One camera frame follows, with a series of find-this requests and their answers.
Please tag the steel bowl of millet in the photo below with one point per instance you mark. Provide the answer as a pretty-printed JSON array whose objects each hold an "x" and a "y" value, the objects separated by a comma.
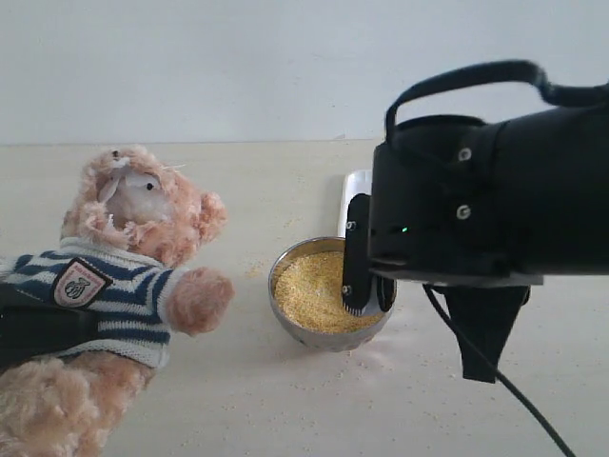
[{"x": 305, "y": 289}]

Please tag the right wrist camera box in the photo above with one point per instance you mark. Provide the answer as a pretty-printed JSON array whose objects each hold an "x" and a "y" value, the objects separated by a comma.
[{"x": 364, "y": 292}]

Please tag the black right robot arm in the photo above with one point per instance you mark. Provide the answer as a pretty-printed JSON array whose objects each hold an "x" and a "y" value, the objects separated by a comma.
[{"x": 549, "y": 178}]

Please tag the tan teddy bear striped shirt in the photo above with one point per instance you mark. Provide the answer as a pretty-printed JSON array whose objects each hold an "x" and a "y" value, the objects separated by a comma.
[{"x": 124, "y": 249}]

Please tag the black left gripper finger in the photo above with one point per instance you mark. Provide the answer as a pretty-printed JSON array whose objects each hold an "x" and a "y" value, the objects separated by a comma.
[{"x": 32, "y": 328}]

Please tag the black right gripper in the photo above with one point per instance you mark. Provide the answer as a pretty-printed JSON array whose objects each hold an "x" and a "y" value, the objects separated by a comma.
[{"x": 432, "y": 220}]

